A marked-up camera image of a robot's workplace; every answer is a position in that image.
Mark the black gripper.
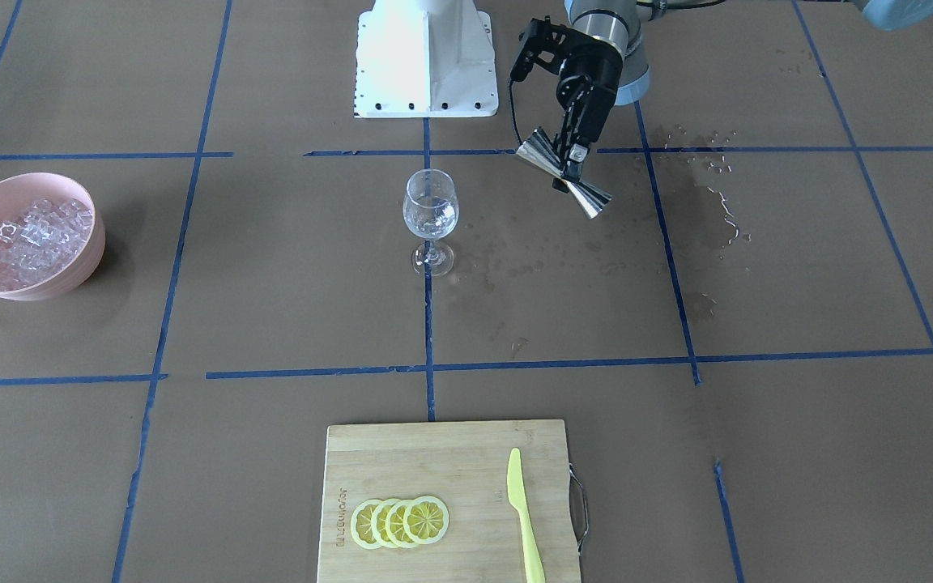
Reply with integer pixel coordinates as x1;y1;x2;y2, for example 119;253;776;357
552;49;623;193

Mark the steel double jigger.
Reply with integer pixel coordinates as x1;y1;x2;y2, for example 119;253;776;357
515;126;612;219

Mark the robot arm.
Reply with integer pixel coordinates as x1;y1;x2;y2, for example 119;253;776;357
529;1;716;182

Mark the clear wine glass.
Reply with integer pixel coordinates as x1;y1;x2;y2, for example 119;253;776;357
401;168;460;279

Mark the pile of ice cubes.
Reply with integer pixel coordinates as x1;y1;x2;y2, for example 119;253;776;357
0;197;94;292

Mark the yellow plastic knife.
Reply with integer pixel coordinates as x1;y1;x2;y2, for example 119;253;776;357
505;448;547;582

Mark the wooden cutting board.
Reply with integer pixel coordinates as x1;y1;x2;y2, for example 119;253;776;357
316;419;582;582

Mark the lemon slice stack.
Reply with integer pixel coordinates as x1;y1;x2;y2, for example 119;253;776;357
349;495;451;550

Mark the pink bowl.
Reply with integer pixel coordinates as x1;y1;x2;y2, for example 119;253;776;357
0;172;106;301

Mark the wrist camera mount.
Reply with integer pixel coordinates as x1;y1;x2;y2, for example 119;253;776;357
509;16;577;83

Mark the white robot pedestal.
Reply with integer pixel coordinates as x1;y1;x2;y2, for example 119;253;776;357
353;1;500;119

